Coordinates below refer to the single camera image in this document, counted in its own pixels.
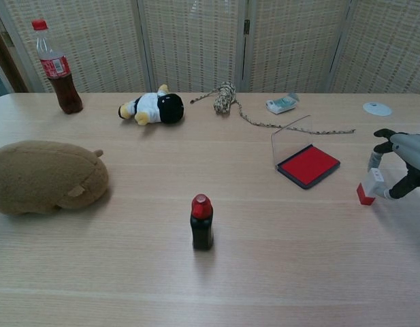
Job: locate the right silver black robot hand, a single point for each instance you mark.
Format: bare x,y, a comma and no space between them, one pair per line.
412,150

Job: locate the cola bottle red cap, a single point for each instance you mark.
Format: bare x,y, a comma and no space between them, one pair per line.
57,68

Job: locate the small dark red-capped bottle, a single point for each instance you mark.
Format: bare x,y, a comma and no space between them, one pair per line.
202,228

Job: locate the white round disc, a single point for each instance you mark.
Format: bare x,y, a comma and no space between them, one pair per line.
377,109

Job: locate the small green white packet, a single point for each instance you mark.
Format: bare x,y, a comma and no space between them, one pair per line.
281,105

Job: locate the red white stamp block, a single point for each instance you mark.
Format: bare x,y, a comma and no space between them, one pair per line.
369,189

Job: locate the red ink stamp pad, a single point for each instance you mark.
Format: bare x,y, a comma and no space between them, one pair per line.
308,164

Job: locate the black-headed plush doll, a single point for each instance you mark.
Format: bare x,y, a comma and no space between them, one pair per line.
169,109

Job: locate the woven folding screen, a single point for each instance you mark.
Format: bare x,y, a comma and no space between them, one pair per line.
196,44

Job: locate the brown capybara plush toy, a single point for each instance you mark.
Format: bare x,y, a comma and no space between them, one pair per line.
43,177

